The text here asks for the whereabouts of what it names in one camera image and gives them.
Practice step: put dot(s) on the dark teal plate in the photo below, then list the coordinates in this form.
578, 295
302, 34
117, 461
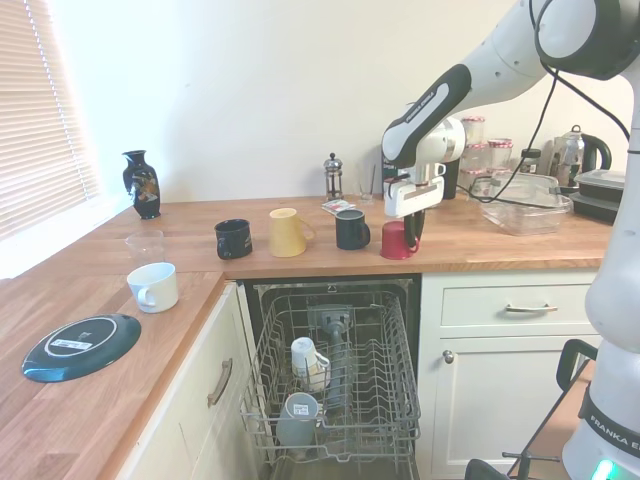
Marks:
80, 350

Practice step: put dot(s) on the cream corner cabinet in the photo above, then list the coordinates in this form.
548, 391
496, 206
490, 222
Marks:
190, 400

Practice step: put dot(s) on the window blind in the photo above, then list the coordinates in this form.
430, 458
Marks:
35, 125

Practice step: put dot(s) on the clear plastic cup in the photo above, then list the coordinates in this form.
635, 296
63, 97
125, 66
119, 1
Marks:
145, 247

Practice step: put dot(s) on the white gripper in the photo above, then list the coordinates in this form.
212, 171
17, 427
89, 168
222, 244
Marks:
415, 196

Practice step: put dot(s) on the built-in dishwasher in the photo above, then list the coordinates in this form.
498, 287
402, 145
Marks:
400, 280

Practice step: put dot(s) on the navy blue mug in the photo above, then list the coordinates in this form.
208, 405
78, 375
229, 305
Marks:
235, 240

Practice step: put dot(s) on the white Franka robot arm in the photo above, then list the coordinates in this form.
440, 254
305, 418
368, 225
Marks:
615, 300

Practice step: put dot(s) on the black food container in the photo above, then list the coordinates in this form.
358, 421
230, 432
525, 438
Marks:
595, 207
600, 181

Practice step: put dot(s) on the black painted vase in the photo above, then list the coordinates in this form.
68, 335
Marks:
142, 190

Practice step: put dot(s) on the glass jar red checked lid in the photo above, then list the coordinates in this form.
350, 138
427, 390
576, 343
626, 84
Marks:
477, 157
473, 131
472, 182
500, 155

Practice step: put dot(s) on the white mug yellow band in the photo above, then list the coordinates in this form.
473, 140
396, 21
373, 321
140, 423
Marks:
305, 357

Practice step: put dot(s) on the white teacup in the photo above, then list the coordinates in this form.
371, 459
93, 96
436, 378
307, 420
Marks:
157, 290

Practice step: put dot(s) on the glass French press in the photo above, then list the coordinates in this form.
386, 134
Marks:
333, 180

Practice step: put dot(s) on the metal cabinet knob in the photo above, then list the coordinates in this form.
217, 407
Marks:
448, 356

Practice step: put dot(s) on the red enamel mug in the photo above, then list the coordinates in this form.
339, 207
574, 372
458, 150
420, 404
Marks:
392, 242

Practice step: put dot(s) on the small jar black lid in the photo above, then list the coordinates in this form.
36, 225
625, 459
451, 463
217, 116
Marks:
531, 162

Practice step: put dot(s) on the black metal stand frame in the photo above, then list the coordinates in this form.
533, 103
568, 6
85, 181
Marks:
564, 365

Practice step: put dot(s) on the clear plastic container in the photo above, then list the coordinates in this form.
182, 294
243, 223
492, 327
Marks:
525, 215

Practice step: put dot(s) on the black mug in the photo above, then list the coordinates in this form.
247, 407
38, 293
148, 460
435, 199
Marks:
350, 232

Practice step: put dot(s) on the black cylinder grinder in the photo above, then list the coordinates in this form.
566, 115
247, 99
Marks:
451, 185

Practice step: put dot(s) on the red white packet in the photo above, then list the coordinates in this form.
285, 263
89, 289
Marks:
337, 206

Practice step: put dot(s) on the grey mug with label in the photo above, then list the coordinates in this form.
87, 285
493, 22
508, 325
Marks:
295, 425

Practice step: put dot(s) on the white cabinet with drawer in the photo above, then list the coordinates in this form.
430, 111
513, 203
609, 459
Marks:
500, 400

